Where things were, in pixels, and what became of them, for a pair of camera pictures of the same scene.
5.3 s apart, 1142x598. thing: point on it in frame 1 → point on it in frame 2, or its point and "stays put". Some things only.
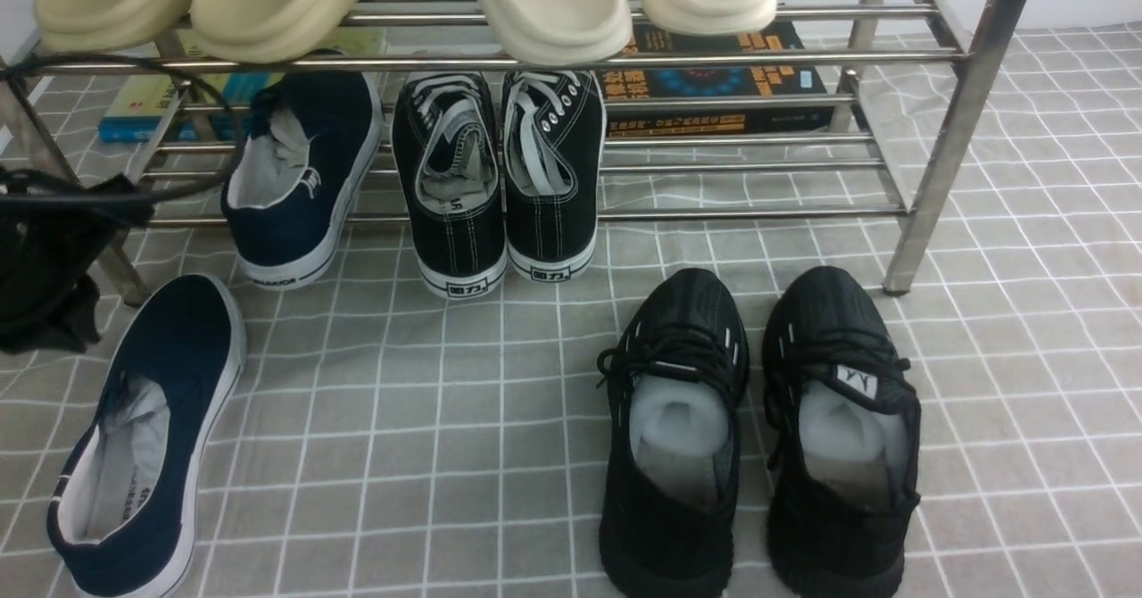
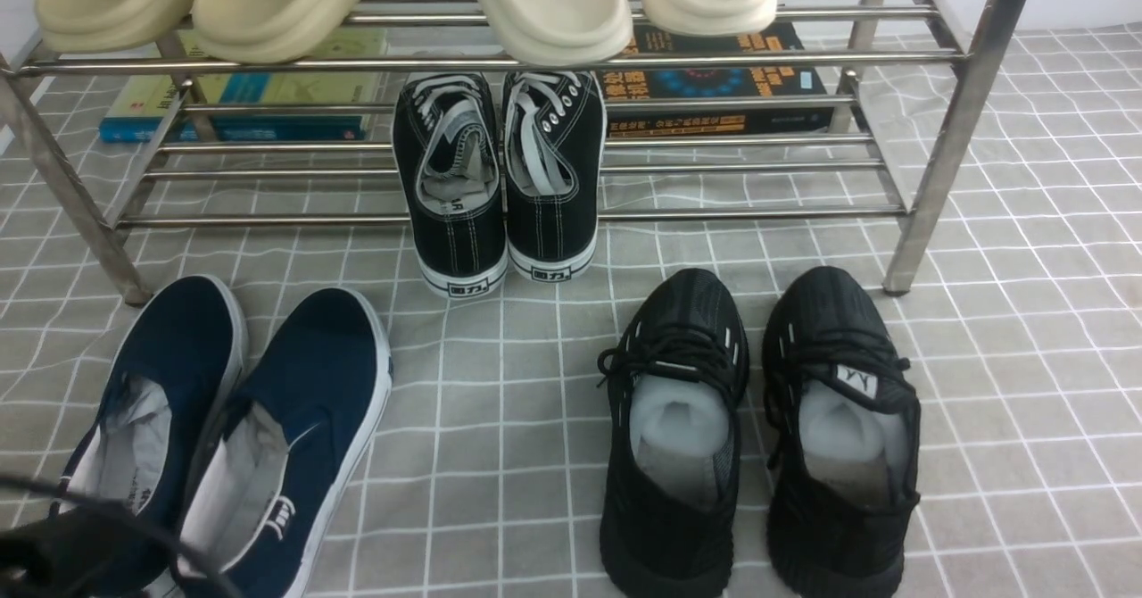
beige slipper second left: x=266 y=9 stays put
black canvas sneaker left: x=448 y=148 stays put
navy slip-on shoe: x=296 y=173 → x=270 y=475
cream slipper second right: x=547 y=10 stays put
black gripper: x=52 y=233 → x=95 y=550
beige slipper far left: x=104 y=3 stays put
